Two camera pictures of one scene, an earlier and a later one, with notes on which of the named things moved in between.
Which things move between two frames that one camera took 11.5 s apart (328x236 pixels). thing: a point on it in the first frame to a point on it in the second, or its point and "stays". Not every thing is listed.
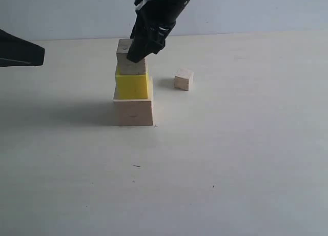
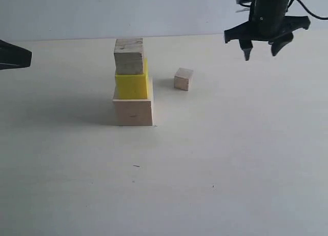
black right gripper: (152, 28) to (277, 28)
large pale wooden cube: (134, 112) stays
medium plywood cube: (125, 66) stays
